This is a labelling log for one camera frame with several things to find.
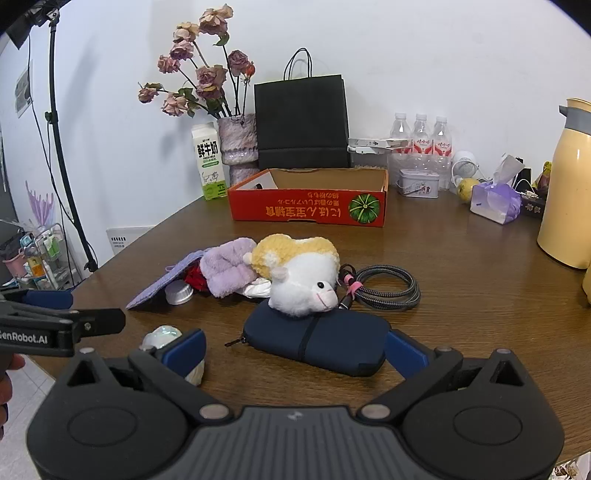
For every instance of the yellow snack packet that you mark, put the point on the yellow snack packet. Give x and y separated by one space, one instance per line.
545 177

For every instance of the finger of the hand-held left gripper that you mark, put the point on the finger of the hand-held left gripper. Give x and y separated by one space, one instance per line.
48 299
99 321

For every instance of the purple reed decoration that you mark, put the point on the purple reed decoration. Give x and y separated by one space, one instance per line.
41 205

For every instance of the purple tissue pack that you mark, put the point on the purple tissue pack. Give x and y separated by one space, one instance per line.
496 201

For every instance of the wall poster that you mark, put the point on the wall poster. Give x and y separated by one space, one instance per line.
23 92

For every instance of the black paper bag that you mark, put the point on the black paper bag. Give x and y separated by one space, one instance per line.
300 120

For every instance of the white flat carton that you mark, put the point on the white flat carton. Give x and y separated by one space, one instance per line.
374 143

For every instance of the navy zip pouch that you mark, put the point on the navy zip pouch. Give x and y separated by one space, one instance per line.
323 337

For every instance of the purple knit pouch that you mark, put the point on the purple knit pouch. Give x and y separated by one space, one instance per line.
161 286

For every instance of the small printed tin box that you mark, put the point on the small printed tin box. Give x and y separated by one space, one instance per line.
419 184

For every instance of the metal storage cart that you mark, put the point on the metal storage cart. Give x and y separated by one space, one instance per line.
46 258

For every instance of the dried rose bouquet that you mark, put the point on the dried rose bouquet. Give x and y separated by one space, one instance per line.
207 78

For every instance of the white green milk carton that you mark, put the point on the white green milk carton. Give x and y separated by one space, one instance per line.
208 161

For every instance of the dark brown box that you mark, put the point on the dark brown box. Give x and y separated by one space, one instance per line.
533 205

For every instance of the silver jar lid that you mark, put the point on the silver jar lid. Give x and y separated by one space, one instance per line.
179 293

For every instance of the iridescent white packet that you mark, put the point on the iridescent white packet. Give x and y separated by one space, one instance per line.
161 336

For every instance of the yellow white plush sheep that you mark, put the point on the yellow white plush sheep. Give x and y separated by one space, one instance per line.
300 272

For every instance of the red fabric flower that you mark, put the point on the red fabric flower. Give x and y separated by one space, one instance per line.
195 277

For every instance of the purple textured vase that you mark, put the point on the purple textured vase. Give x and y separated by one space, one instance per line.
238 138

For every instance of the clear water bottle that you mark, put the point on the clear water bottle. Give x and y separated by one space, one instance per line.
442 138
400 127
421 134

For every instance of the red cardboard box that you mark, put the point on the red cardboard box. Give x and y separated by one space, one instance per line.
304 210

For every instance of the clear plastic food container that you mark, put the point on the clear plastic food container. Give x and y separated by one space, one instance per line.
367 159

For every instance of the cream thermos jug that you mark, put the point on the cream thermos jug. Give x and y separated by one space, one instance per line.
565 184

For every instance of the purple fluffy cloth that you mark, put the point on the purple fluffy cloth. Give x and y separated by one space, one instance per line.
226 270

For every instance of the black light stand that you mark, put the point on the black light stand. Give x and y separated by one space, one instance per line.
54 69

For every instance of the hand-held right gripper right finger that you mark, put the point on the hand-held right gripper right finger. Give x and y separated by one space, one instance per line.
406 353

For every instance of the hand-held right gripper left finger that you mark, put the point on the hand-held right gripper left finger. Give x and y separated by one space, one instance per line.
184 353

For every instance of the person's left hand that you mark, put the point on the person's left hand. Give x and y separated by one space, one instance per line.
17 362

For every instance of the yellow green apple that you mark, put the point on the yellow green apple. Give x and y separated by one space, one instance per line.
467 190

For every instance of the white cloth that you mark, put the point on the white cloth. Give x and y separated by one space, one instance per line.
256 290

